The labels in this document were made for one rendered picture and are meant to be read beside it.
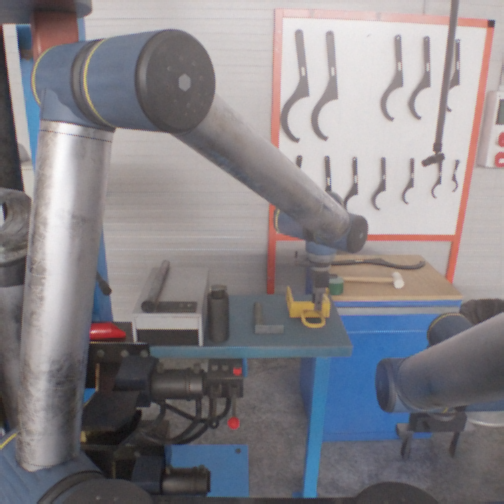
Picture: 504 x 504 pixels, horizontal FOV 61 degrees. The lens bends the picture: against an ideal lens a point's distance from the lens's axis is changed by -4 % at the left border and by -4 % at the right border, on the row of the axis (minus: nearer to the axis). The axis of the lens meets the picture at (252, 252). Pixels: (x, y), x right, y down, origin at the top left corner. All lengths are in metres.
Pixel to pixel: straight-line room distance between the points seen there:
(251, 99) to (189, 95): 2.45
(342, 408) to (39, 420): 1.90
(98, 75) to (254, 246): 2.71
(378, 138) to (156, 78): 2.71
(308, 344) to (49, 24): 1.24
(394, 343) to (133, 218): 2.01
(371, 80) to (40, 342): 2.74
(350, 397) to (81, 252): 1.97
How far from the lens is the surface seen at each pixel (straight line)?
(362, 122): 3.21
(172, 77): 0.66
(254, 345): 1.57
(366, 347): 2.41
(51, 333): 0.91
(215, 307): 1.51
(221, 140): 0.77
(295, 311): 1.74
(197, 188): 3.22
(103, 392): 1.52
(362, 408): 2.65
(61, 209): 0.85
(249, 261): 3.37
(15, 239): 1.32
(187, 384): 1.52
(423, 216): 3.50
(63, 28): 1.29
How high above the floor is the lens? 1.91
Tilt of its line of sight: 21 degrees down
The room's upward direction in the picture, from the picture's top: 1 degrees clockwise
